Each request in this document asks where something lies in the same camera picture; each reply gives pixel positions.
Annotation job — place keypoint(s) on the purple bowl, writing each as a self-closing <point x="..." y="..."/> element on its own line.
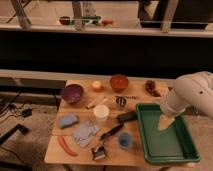
<point x="72" y="93"/>

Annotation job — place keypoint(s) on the orange background object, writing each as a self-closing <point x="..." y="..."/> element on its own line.
<point x="107" y="22"/>

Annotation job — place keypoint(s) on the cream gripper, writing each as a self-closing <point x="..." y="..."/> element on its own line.
<point x="164" y="122"/>

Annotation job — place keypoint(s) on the green plastic tray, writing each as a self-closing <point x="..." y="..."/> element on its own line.
<point x="173" y="145"/>

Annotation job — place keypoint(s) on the white cup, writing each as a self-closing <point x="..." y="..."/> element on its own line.
<point x="101" y="113"/>

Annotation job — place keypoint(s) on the yellow orange round fruit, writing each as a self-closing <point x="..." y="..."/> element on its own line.
<point x="97" y="86"/>

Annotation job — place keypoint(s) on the brown pine cone toy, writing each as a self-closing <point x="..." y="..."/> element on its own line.
<point x="150" y="87"/>

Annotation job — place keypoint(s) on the wooden stick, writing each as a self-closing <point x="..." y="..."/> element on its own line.
<point x="96" y="102"/>

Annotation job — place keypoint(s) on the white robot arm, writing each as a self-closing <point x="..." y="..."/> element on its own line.
<point x="188" y="90"/>

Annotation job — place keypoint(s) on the black handled brush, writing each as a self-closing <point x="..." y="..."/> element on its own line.
<point x="99" y="151"/>

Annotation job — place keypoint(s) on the green background toy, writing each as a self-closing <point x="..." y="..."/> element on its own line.
<point x="90" y="19"/>

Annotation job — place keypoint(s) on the dark red background bowl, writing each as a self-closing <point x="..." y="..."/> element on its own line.
<point x="64" y="20"/>

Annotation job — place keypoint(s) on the light blue cloth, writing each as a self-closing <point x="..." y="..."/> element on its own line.
<point x="84" y="134"/>

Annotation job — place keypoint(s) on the small blue cup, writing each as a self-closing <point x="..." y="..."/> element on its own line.
<point x="125" y="140"/>

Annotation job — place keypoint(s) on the orange bowl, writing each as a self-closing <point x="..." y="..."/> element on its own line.
<point x="119" y="82"/>

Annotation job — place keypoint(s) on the blue sponge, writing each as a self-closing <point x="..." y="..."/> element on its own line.
<point x="69" y="120"/>

